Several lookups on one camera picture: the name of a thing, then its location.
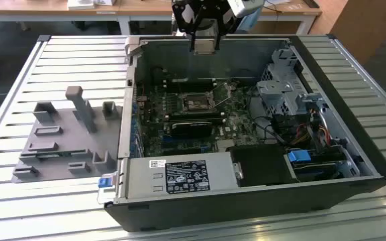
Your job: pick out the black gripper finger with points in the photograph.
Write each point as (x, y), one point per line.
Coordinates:
(218, 37)
(194, 42)

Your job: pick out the silver power supply unit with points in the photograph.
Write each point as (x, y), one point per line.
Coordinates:
(140, 175)

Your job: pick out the green motherboard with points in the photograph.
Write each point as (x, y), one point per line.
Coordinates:
(240, 125)

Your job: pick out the gray parts rack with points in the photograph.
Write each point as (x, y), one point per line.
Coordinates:
(69, 140)

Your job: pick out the silver CPU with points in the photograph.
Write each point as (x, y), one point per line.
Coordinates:
(205, 46)

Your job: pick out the blue case latch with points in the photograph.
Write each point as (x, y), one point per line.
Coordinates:
(105, 182)

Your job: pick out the small white box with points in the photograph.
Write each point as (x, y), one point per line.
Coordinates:
(105, 2)

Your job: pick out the black PC case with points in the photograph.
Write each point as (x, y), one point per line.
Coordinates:
(213, 213)

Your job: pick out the CPU socket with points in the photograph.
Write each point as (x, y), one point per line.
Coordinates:
(197, 103)

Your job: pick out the silver drive cage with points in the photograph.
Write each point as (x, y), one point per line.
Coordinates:
(280, 88)

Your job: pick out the black graphics card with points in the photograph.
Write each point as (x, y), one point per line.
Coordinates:
(193, 130)

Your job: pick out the wooden cabinet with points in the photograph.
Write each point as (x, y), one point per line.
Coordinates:
(364, 25)

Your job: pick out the wooden desk white frame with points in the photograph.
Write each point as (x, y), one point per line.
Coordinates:
(29, 11)

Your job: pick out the green RAM stick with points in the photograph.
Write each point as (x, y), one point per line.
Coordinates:
(47, 157)

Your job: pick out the small silver heat sink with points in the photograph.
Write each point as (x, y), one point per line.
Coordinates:
(225, 145)

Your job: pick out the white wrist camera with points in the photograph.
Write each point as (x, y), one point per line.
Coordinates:
(247, 6)

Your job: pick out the blue disk carrier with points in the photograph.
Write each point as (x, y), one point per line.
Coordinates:
(299, 157)

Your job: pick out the black fan shroud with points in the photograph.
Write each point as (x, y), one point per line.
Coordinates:
(260, 163)

